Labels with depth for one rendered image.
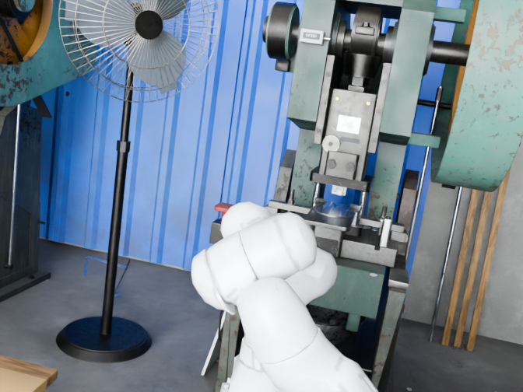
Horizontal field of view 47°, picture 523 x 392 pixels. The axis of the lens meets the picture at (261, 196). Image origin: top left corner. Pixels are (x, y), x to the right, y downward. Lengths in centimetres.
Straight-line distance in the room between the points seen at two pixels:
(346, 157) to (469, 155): 40
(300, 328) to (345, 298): 97
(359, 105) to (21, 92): 135
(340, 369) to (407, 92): 112
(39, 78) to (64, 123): 101
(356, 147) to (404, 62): 30
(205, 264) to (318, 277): 35
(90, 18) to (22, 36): 52
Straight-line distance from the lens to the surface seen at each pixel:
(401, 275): 190
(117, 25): 225
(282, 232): 97
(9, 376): 175
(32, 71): 263
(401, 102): 189
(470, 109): 165
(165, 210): 346
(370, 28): 194
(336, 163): 193
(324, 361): 95
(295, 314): 93
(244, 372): 137
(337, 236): 191
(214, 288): 98
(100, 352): 250
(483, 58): 163
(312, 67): 192
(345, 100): 195
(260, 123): 324
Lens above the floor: 119
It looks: 12 degrees down
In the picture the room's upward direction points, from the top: 8 degrees clockwise
